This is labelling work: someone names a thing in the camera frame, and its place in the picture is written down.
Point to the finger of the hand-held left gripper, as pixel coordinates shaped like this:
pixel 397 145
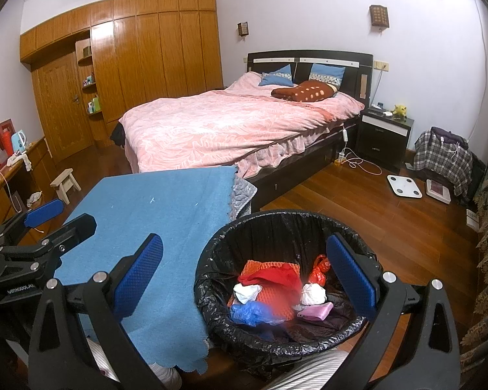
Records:
pixel 75 226
pixel 44 211

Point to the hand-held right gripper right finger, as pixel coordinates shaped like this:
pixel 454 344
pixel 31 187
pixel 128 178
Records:
pixel 351 276

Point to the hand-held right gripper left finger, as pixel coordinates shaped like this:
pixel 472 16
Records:
pixel 140 276

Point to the red plastic bag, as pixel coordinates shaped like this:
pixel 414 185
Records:
pixel 320 270

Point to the small white plastic bag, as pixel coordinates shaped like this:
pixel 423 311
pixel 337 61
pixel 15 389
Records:
pixel 313 293

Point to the pink cloth pouch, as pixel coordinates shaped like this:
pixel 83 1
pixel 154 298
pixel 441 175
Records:
pixel 317 311

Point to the orange mesh bag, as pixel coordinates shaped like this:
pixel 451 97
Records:
pixel 286 304

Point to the red cloth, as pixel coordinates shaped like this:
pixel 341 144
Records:
pixel 276 276

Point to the trash bin with black bag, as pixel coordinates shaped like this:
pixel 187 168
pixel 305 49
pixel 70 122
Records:
pixel 268 231

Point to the large white plastic bag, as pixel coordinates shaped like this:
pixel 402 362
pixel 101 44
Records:
pixel 248 291

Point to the blue plastic bag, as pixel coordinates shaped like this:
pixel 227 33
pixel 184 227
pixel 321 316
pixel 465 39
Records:
pixel 248 313

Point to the crumpled white cloth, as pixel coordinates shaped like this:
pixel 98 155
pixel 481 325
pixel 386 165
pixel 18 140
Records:
pixel 34 198

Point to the grey paper bag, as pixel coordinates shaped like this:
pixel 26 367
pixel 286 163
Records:
pixel 18 201

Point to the small wooden stool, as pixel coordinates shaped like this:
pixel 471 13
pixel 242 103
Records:
pixel 63 176

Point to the wooden side desk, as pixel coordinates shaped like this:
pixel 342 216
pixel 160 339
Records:
pixel 36 158

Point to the blue tablecloth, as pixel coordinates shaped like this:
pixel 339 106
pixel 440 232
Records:
pixel 146 211

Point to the light blue kettle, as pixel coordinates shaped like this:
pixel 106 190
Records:
pixel 18 140

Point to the red thermos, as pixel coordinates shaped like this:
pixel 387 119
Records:
pixel 5 140

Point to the black cloth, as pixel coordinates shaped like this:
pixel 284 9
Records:
pixel 117 134

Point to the white bathroom scale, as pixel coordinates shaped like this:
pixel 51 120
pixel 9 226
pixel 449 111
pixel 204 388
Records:
pixel 404 186

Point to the wooden door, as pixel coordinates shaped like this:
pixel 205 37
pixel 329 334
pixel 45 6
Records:
pixel 61 101

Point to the green bottles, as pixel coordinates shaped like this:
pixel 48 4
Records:
pixel 93 105

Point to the yellow power strip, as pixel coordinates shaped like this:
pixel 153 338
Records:
pixel 340 158

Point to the white scale with dark panel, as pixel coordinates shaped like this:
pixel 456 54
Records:
pixel 437 189

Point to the grey quilted cloth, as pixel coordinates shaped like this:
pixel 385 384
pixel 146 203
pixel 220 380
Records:
pixel 244 193

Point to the small white box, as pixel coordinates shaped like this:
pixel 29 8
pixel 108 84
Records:
pixel 473 217

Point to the dark nightstand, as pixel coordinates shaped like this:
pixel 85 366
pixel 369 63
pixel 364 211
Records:
pixel 380 142

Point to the small shelf items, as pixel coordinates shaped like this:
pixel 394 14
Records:
pixel 89 79

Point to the white blanket controller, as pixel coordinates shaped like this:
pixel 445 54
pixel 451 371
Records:
pixel 345 136

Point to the plaid cloth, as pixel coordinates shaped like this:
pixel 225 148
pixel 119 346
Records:
pixel 439 158

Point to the small brown box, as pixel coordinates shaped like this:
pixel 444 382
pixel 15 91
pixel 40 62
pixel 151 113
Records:
pixel 86 50

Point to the dark purple garment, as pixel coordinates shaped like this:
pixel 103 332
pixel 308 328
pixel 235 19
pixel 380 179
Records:
pixel 445 135

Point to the yellow plush toy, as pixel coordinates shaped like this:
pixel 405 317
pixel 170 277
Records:
pixel 399 110

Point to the bed with pink blanket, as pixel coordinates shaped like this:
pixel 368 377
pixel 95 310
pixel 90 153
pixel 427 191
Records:
pixel 227 126

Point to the brown dotted pillow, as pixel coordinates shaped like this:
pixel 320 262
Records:
pixel 305 92

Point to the wooden wardrobe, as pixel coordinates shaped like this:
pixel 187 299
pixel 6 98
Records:
pixel 154 53

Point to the blue pillow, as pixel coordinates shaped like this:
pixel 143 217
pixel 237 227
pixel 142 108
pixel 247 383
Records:
pixel 275 77
pixel 327 75

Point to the dark wooden bed frame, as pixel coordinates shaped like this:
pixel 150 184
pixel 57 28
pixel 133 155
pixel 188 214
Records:
pixel 349 77

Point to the wall socket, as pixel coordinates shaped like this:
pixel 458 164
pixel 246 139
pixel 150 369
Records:
pixel 381 65

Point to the brown wall lamp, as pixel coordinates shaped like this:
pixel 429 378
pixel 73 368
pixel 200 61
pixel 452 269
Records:
pixel 242 28
pixel 379 16

